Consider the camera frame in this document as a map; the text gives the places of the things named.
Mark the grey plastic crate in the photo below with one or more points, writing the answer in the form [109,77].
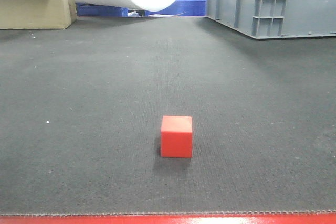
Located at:
[271,19]

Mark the dark grey table mat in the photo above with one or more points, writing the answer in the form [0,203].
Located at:
[82,108]

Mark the blue stacked crates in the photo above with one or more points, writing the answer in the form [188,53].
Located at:
[178,8]

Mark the cardboard box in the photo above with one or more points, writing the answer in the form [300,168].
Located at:
[37,14]

